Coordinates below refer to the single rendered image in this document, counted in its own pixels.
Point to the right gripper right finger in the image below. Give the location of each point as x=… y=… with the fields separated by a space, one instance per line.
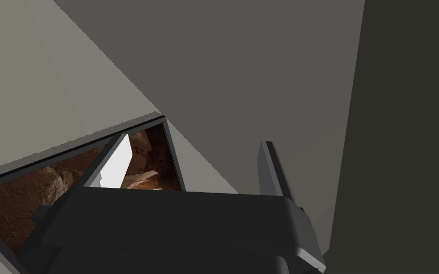
x=271 y=171

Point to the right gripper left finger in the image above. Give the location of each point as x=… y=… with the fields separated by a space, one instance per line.
x=113 y=165

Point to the brown framed wall picture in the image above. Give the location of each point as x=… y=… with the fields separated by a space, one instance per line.
x=10 y=205

